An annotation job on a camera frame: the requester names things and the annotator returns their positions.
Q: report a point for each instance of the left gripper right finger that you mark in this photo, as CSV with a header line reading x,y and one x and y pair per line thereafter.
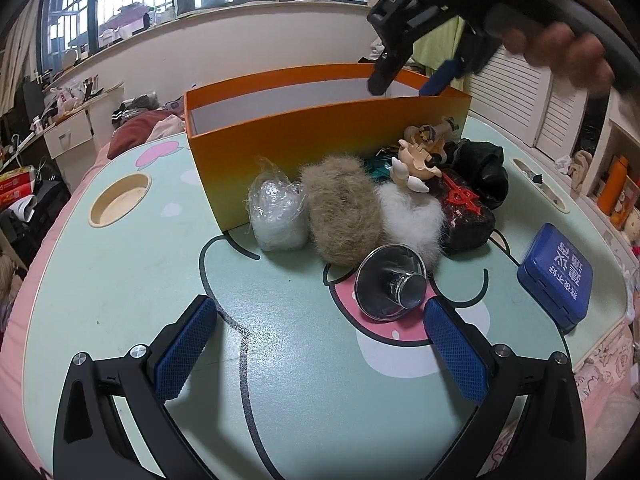
x,y
527,421

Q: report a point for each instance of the dark red pillow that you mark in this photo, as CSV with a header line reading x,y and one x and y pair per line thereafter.
x,y
135,131

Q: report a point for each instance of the black plastic bag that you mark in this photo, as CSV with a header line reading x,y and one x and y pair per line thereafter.
x,y
480,165

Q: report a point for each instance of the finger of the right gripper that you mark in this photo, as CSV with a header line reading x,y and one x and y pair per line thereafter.
x,y
442,78
388,65

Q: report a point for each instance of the metal funnel cup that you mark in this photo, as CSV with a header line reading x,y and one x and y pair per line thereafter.
x,y
390,283

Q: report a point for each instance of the blue tin box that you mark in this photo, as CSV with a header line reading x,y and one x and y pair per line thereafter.
x,y
556,274

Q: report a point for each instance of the white fur pompom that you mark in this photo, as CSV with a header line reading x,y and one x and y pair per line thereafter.
x,y
414,220

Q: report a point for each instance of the right hand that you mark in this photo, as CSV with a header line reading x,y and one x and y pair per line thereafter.
x,y
578,59

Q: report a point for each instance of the anime figurine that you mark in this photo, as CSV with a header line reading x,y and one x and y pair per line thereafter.
x,y
421,153

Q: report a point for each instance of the black red patterned pouch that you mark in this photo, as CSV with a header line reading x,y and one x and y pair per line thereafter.
x,y
468,222

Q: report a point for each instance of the red flat box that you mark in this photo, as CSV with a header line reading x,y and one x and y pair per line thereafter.
x,y
15,185

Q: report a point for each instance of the clear plastic wrapped bundle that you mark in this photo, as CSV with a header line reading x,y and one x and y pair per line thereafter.
x,y
277,210

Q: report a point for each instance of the orange cardboard box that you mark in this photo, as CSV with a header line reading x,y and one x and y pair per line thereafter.
x,y
295,117

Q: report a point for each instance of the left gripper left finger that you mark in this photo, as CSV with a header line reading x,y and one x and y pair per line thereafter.
x,y
90,441

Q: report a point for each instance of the green hanging cloth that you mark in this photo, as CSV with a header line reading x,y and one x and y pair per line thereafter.
x,y
438,46

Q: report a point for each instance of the white drawer cabinet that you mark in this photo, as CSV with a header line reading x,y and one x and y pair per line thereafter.
x,y
75,142

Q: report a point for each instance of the brown fur pompom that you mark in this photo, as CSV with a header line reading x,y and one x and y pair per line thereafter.
x,y
345,216

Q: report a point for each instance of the orange bottle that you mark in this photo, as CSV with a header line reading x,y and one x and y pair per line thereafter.
x,y
614,184

